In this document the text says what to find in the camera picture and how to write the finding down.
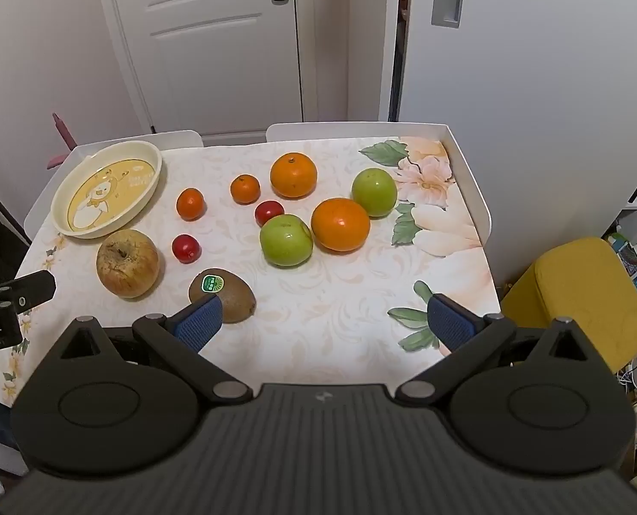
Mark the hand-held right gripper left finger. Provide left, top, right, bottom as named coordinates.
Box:
left=53, top=294, right=254, bottom=404

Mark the floral tablecloth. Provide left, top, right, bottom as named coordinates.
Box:
left=0, top=136, right=504, bottom=403

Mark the red cherry tomato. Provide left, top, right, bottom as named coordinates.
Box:
left=171, top=234, right=202, bottom=264
left=254, top=200, right=285, bottom=227

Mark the green apple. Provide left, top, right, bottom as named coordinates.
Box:
left=351, top=168, right=399, bottom=218
left=259, top=214, right=314, bottom=267

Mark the large orange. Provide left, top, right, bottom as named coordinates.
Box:
left=311, top=198, right=371, bottom=253
left=269, top=152, right=318, bottom=199

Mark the white sliding door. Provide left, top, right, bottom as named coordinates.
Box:
left=390, top=0, right=637, bottom=258

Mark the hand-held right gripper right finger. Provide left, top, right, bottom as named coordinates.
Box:
left=393, top=294, right=592, bottom=406

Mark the white rimmed table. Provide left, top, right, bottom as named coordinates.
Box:
left=0, top=122, right=504, bottom=403

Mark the brown kiwi green sticker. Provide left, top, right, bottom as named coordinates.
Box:
left=188, top=268, right=257, bottom=324

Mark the pink stick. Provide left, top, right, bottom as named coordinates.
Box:
left=47, top=112, right=78, bottom=170

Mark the white panelled door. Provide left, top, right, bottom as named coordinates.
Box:
left=93, top=0, right=319, bottom=135

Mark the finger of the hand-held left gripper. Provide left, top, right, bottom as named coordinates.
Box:
left=0, top=271, right=57, bottom=315

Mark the cream oval bowl duck print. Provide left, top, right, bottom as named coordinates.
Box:
left=50, top=140, right=163, bottom=239

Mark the brownish wrinkled apple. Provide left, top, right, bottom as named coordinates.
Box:
left=96, top=229, right=160, bottom=299

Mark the stack of colourful books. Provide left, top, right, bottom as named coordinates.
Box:
left=605, top=230, right=637, bottom=301

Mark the small orange tangerine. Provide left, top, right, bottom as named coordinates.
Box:
left=229, top=174, right=261, bottom=205
left=176, top=188, right=206, bottom=222

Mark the yellow stool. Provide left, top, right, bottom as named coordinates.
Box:
left=501, top=237, right=637, bottom=373

